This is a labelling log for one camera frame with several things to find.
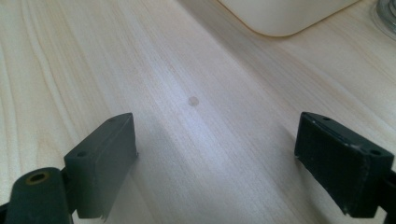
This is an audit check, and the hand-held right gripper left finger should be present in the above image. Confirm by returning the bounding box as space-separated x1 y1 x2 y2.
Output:
63 112 139 221

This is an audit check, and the cream divided storage box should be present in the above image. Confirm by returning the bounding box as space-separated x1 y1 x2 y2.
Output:
217 0 362 38

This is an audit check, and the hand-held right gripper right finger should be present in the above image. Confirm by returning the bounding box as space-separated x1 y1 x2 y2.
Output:
293 111 395 218

